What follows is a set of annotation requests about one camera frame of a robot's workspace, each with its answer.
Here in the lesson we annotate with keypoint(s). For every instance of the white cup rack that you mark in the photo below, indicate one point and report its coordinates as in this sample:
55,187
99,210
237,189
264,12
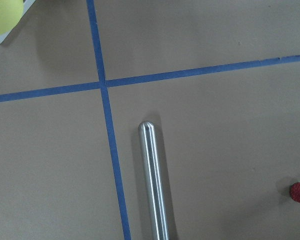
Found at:
26,6

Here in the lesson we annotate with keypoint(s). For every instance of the steel muddler rod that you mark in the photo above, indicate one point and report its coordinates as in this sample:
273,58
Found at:
153,180

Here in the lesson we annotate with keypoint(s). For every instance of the yellow cup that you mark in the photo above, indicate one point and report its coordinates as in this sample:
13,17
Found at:
11,12

